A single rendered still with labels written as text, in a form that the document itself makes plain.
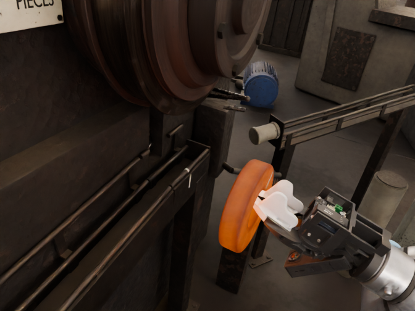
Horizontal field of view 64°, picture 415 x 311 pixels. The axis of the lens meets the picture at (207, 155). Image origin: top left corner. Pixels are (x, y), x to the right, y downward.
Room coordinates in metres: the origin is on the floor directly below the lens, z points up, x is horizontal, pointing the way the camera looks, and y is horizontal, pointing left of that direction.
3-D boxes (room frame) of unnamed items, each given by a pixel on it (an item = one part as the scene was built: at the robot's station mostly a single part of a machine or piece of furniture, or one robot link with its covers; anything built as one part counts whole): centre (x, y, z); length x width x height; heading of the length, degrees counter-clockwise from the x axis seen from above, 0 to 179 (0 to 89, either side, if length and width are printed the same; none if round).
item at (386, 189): (1.05, -0.70, 0.26); 0.12 x 0.12 x 0.52
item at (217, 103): (0.89, 0.00, 0.68); 0.11 x 0.08 x 0.24; 68
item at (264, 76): (2.91, -0.38, 0.17); 0.57 x 0.31 x 0.34; 178
